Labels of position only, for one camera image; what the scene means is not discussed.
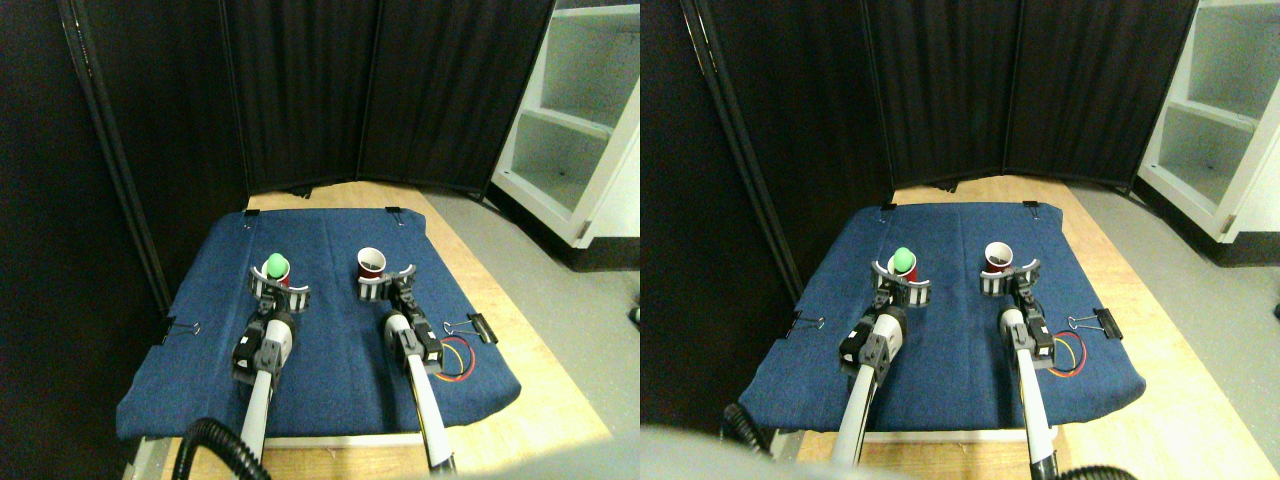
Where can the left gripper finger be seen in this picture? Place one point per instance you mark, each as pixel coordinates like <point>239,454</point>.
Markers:
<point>300,298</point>
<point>264,287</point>
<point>886,280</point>
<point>921,292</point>

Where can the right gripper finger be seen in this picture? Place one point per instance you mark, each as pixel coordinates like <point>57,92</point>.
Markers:
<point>372,291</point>
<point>1029,268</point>
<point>405,274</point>
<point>995,284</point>

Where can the red cup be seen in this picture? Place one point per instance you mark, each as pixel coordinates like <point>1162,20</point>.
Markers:
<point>286,279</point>
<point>372,266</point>
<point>912,272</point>
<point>998,260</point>

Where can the green ball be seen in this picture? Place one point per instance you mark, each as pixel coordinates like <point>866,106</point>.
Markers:
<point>277,265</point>
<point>903,259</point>

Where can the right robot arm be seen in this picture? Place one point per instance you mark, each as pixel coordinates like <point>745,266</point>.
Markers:
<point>1030,400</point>
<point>425,400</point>

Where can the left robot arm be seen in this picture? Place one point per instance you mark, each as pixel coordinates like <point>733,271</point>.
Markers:
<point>258,400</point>
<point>860,400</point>

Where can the dark blue cloth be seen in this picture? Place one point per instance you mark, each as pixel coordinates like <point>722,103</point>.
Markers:
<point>340,380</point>
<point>950,380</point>

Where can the black curtain stand pole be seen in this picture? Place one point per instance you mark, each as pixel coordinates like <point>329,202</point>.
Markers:
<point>118,170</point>
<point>742,160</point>

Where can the white shelf unit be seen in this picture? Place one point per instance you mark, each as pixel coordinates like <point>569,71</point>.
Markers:
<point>1240,160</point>
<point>600,170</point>

